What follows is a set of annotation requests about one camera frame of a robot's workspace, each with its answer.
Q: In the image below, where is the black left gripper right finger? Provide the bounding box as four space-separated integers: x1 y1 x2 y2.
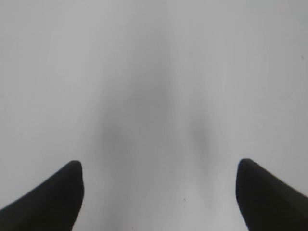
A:
235 158 308 231

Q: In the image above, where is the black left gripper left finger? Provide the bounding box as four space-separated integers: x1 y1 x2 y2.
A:
0 160 84 231

